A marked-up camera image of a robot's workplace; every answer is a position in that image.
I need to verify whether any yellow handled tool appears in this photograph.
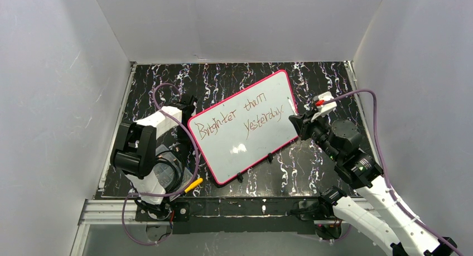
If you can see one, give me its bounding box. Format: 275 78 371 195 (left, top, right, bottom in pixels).
183 178 204 194

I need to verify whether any aluminium frame rail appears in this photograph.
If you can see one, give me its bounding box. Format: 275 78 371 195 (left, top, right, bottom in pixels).
79 197 316 225

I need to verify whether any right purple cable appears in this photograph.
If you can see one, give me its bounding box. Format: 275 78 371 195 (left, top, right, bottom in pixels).
321 89 462 256

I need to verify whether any pink framed whiteboard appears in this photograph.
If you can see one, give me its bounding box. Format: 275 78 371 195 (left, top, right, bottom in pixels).
187 70 297 185

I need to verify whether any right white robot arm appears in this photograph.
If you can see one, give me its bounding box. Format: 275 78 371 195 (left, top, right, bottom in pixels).
289 112 457 255

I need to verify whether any white marker pen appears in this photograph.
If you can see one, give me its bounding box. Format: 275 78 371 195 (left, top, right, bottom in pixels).
287 97 298 115

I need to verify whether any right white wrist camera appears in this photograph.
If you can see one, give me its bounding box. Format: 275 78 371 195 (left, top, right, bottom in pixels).
311 91 337 122

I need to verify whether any coiled black cable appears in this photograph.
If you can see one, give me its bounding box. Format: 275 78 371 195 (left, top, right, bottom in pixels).
155 154 186 196

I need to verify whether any clear plastic parts box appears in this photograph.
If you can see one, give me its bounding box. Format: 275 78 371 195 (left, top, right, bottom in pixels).
153 144 192 194

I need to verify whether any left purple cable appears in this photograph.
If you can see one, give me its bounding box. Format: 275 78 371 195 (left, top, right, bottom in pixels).
122 83 201 247

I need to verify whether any purple cable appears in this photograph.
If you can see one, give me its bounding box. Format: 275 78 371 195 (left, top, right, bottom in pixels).
321 89 462 256
122 83 201 247

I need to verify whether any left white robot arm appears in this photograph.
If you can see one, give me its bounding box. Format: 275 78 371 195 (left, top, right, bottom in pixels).
110 94 197 205

